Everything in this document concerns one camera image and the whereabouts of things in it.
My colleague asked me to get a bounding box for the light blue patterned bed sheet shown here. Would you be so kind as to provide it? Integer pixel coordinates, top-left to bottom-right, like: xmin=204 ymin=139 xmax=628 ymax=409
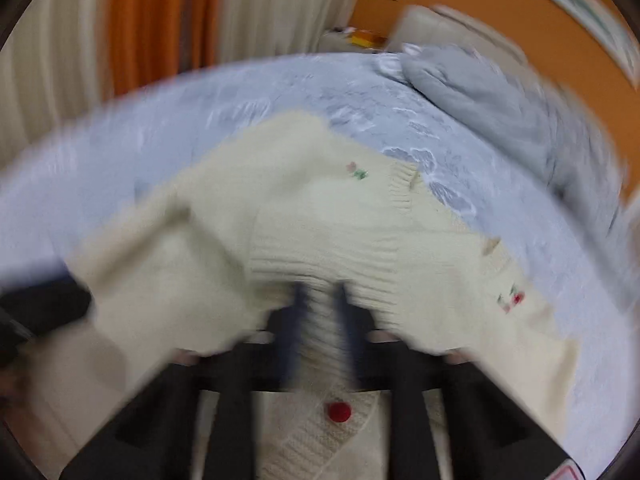
xmin=0 ymin=52 xmax=636 ymax=471

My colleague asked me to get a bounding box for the white headboard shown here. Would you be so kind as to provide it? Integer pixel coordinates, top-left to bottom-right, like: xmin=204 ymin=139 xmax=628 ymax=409
xmin=387 ymin=5 xmax=531 ymax=66

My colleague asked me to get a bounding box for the bedside table with clutter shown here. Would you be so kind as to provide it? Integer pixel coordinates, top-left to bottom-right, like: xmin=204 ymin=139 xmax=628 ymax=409
xmin=320 ymin=25 xmax=391 ymax=56

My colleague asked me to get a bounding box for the cream knit cardigan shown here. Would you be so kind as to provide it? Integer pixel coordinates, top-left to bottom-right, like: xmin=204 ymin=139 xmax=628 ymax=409
xmin=20 ymin=110 xmax=576 ymax=480

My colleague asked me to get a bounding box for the grey duvet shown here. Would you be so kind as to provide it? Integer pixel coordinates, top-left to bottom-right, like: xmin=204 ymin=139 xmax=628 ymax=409
xmin=400 ymin=42 xmax=633 ymax=306

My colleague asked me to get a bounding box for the orange curtain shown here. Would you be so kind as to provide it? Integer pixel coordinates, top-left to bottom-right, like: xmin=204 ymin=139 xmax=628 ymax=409
xmin=102 ymin=0 xmax=226 ymax=98

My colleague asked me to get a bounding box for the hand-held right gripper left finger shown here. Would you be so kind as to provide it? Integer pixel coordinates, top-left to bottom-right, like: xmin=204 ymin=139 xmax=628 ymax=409
xmin=60 ymin=282 xmax=313 ymax=480

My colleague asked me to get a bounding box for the white curtain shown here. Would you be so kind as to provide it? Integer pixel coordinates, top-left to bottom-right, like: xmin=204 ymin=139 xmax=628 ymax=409
xmin=0 ymin=0 xmax=373 ymax=161

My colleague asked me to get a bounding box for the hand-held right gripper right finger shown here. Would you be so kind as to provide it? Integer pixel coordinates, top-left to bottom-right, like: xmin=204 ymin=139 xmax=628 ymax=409
xmin=334 ymin=282 xmax=586 ymax=480

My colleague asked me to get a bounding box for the wall poster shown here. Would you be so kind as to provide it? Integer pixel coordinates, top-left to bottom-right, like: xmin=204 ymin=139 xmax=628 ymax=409
xmin=487 ymin=0 xmax=640 ymax=86

